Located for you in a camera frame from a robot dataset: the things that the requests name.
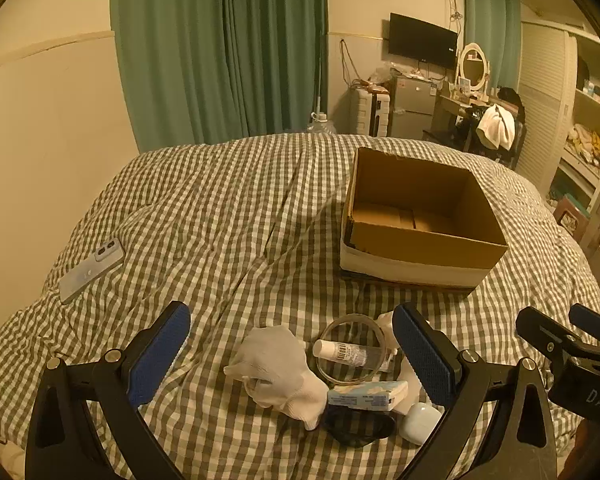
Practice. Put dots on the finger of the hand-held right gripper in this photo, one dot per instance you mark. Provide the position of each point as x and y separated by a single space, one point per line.
545 332
592 321

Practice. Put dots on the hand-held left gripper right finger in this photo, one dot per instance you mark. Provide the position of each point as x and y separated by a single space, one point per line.
422 360

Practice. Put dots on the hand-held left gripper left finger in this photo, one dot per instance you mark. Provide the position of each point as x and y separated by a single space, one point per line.
156 357

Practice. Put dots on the white cloth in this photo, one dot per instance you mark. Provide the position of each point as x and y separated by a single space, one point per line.
387 327

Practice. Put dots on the white earbuds case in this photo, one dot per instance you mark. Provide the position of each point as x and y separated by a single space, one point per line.
420 422

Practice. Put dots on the blue tissue pack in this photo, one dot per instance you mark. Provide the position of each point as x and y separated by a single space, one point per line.
365 395

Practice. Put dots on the small white bottle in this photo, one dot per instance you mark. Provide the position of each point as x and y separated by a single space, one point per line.
340 352

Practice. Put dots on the brown cardboard box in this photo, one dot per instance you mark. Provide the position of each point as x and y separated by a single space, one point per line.
420 220

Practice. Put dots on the silver smartphone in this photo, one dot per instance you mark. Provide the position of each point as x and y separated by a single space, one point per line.
90 272

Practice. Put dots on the white garment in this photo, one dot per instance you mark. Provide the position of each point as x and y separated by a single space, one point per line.
495 127

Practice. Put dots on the dark chair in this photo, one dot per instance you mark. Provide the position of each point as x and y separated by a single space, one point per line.
450 137

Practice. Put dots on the black bag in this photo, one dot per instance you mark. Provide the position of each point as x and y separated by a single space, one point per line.
510 95

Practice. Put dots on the white wardrobe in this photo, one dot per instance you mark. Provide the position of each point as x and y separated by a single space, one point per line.
545 85

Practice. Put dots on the vanity desk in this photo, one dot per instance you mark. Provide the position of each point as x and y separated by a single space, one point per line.
450 107

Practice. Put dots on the white suitcase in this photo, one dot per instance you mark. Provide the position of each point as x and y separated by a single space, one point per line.
365 112

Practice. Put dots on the grey mini fridge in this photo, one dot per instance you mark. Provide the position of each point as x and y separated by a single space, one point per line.
411 105

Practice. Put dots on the large clear water bottle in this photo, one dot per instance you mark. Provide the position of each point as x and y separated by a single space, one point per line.
321 125

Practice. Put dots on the oval white vanity mirror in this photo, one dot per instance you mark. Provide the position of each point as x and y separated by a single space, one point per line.
472 67

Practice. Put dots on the wide green curtain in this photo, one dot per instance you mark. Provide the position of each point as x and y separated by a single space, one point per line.
205 50

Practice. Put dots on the narrow green curtain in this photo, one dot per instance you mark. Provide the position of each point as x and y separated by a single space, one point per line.
490 15

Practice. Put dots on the black wall television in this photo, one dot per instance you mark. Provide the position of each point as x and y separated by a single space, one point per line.
420 40

